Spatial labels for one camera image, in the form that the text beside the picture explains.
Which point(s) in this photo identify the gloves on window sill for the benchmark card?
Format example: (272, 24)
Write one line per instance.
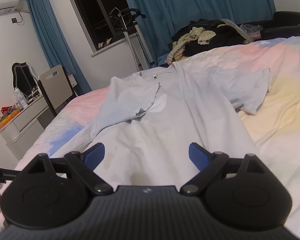
(105, 43)

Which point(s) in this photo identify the pink cloth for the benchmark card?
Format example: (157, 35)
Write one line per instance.
(255, 36)

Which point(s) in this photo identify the white dressing table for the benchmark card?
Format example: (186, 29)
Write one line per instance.
(27, 120)

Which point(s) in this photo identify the orange tray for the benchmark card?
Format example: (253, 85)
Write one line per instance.
(8, 117)

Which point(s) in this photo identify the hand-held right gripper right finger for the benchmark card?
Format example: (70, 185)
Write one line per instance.
(197, 155)

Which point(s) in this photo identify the black sofa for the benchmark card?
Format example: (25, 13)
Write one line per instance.
(287, 20)

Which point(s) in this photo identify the vanity mirror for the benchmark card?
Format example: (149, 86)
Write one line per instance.
(21, 77)

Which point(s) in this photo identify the garment steamer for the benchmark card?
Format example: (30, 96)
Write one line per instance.
(143, 42)

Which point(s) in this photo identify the pastel bed quilt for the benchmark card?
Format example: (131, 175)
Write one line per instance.
(285, 105)

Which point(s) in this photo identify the pile of dark clothes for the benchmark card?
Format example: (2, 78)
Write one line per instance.
(215, 42)

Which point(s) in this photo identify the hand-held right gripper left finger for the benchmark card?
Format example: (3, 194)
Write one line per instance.
(96, 155)

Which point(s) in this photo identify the white spray bottle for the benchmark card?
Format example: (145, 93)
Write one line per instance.
(21, 100)

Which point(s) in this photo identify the wide blue curtain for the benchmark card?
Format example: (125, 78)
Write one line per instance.
(190, 2)

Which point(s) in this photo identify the blue cloth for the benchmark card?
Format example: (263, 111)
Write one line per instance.
(163, 60)

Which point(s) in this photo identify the cream knitted scarf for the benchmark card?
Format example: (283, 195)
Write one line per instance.
(180, 46)

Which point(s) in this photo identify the narrow blue curtain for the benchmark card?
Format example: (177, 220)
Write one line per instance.
(47, 30)

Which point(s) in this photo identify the black wall outlet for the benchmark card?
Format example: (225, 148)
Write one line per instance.
(14, 20)

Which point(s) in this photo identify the clear plastic bag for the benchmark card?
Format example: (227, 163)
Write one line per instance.
(247, 28)

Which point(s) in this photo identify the white t-shirt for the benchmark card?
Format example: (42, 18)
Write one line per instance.
(177, 120)

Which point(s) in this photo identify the dark window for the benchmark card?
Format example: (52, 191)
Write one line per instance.
(97, 5)

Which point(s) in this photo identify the beige chair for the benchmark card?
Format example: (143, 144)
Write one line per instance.
(55, 87)

